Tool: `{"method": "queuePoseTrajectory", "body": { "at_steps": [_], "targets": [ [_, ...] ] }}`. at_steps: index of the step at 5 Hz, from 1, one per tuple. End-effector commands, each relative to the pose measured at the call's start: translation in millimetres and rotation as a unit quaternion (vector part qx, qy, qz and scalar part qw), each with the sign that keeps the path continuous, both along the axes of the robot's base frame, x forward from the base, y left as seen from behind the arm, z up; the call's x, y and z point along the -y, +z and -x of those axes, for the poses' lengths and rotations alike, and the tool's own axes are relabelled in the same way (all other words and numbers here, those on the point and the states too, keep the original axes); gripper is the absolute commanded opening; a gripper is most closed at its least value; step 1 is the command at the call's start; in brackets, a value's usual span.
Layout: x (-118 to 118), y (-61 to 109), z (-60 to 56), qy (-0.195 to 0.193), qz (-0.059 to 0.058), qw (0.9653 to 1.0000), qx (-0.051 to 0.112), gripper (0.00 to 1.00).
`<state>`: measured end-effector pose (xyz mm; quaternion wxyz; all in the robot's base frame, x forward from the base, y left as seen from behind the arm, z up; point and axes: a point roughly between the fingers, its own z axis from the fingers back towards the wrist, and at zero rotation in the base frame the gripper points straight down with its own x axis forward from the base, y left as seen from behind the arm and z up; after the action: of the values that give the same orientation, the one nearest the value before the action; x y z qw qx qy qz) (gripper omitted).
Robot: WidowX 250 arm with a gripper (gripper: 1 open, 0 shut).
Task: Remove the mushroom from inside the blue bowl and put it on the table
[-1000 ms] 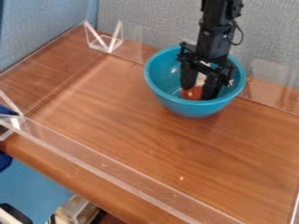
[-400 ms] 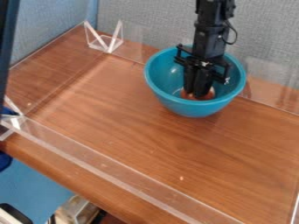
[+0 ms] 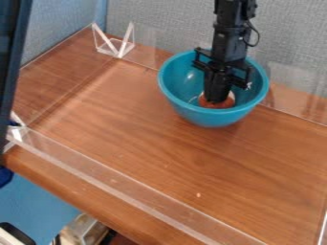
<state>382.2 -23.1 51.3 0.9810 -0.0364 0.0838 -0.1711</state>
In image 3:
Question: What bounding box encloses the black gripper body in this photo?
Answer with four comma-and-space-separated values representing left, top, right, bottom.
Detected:
193, 48, 252, 90

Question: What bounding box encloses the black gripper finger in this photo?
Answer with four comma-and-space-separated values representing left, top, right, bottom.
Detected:
203, 70, 215, 101
217, 73, 231, 102

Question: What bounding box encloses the brown and white toy mushroom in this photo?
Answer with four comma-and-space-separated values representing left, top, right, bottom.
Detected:
197, 92, 235, 109

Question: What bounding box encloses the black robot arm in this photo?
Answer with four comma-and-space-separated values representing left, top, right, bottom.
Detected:
193, 0, 257, 108

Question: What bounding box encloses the blue plastic bowl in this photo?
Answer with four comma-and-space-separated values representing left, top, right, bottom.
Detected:
157, 50, 269, 127

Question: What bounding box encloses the clear acrylic back barrier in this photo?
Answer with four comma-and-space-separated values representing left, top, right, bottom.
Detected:
90, 22, 327, 127

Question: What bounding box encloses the clear acrylic barrier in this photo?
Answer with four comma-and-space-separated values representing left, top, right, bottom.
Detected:
18, 127, 265, 245
90, 22, 327, 127

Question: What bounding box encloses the clear acrylic front barrier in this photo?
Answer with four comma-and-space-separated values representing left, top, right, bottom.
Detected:
18, 127, 265, 245

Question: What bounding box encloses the dark blue blurred foreground object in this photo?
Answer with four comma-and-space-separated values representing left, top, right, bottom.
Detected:
0, 0, 33, 154

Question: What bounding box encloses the beige box under table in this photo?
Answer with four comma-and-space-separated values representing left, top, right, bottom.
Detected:
50, 213, 108, 245

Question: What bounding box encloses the blue cloth object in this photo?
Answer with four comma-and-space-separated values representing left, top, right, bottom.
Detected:
0, 167, 14, 189

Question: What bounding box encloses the black and white object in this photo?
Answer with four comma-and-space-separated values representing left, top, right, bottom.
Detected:
0, 222, 36, 245

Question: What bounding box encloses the black cable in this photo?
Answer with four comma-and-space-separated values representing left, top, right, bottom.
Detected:
243, 19, 260, 48

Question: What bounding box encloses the clear acrylic corner bracket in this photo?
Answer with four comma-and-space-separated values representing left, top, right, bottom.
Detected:
90, 22, 135, 58

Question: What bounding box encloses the clear acrylic left bracket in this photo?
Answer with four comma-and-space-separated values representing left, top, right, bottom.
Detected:
2, 111, 26, 153

